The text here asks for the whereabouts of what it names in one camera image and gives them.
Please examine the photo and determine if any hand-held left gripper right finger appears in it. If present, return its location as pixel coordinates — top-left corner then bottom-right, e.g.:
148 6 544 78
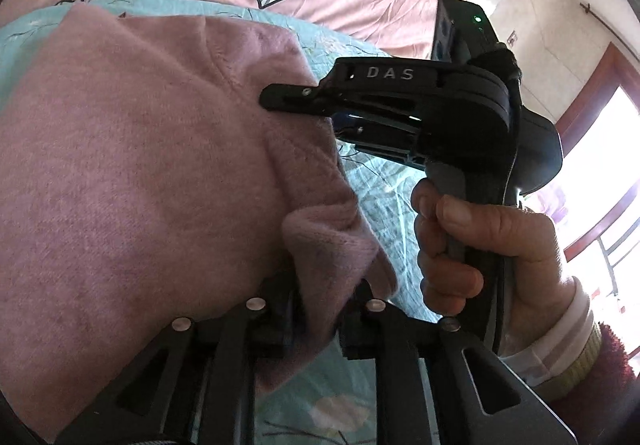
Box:
340 279 578 445

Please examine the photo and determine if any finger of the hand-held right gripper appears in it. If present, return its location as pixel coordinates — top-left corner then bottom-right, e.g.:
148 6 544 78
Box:
332 111 422 146
259 81 347 118

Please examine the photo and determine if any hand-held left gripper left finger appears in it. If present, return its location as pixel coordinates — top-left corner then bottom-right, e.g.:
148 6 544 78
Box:
55 275 302 445

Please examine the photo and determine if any pink knit sweater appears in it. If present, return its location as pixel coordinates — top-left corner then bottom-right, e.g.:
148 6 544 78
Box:
0 4 398 443

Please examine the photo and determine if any person's right forearm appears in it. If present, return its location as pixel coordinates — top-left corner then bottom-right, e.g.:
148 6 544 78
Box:
500 275 640 445

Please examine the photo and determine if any person's right hand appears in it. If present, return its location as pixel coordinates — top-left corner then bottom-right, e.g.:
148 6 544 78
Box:
410 178 576 366

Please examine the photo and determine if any teal floral bed sheet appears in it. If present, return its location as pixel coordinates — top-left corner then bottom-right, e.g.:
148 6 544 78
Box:
0 0 501 445

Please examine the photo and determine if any wooden framed window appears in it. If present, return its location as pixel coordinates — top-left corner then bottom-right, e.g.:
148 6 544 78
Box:
520 42 640 316

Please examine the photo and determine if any dark curtain rod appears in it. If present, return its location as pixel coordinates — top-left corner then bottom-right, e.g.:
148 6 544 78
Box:
580 2 622 34

